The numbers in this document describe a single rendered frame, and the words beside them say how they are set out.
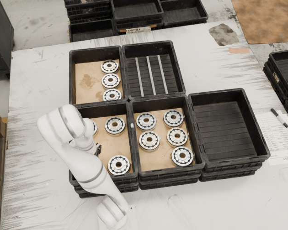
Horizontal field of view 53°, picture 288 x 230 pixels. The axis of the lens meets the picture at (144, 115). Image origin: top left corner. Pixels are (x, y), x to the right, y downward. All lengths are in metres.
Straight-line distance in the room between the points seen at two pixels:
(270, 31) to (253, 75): 1.52
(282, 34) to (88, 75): 2.33
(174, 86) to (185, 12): 1.31
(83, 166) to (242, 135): 0.93
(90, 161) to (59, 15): 2.81
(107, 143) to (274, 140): 0.91
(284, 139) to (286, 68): 1.09
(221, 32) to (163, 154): 1.11
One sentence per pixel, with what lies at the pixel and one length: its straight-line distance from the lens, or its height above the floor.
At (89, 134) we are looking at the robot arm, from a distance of 1.09.
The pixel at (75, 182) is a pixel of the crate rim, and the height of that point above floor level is 0.93.
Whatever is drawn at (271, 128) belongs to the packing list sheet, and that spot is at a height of 0.70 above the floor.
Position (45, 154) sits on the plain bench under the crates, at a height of 0.70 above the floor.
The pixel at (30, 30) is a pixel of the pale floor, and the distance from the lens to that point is 3.46.
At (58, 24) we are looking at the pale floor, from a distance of 3.44.
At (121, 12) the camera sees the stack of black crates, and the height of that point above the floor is 0.49.
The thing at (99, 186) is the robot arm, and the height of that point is 1.26.
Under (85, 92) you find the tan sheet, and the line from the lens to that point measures 1.66.
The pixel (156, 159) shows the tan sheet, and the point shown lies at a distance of 1.42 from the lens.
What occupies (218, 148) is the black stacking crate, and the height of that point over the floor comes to 0.83.
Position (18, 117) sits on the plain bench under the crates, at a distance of 1.84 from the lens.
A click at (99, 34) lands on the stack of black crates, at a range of 2.82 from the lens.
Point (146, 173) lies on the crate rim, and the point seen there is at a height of 0.93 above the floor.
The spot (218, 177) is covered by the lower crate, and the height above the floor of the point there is 0.72.
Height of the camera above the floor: 2.13
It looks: 57 degrees down
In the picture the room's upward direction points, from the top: 1 degrees counter-clockwise
